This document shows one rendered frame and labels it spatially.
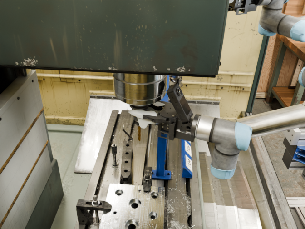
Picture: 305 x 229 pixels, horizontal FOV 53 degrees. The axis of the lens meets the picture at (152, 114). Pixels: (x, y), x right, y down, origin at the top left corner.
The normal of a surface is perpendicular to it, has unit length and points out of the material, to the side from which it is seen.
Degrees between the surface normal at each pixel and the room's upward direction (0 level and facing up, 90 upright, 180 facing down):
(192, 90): 90
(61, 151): 0
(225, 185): 8
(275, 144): 0
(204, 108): 24
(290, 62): 90
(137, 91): 90
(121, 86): 90
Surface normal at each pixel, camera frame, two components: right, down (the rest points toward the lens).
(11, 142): 1.00, 0.05
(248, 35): -0.08, 0.54
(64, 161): 0.03, -0.84
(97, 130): -0.03, -0.51
